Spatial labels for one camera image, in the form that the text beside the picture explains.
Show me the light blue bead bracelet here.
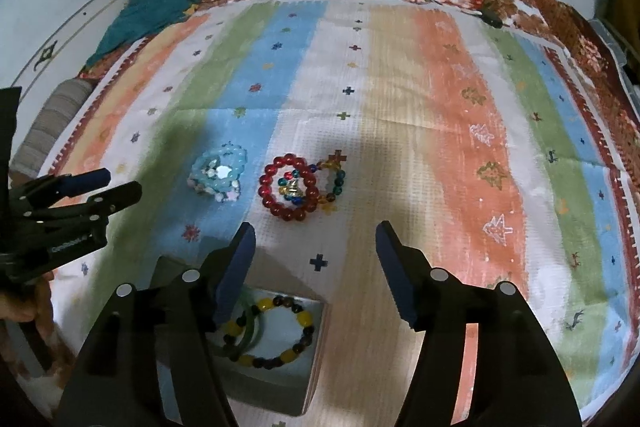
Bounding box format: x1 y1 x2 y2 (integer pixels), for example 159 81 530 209
186 144 250 203

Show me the multicolour bead bracelet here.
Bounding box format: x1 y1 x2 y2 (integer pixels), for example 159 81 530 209
307 148 348 214

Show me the white jewelry box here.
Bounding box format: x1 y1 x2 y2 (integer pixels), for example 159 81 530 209
150 255 329 417

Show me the person's hand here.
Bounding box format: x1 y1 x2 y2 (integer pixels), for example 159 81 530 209
1 272 54 322

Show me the green bangle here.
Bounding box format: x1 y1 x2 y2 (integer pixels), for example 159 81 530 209
210 286 262 358

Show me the grey striped pillow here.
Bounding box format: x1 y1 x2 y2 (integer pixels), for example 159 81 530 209
9 78 96 186

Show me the striped colourful bed cloth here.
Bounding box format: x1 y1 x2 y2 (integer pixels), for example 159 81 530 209
53 0 639 426

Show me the black plug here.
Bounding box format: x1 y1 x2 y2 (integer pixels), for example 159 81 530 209
480 6 503 29

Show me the yellow and black bead bracelet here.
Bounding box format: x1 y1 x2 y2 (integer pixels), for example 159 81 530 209
220 295 317 370

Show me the red bead bracelet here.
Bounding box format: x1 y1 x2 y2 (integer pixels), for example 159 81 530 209
257 152 321 223

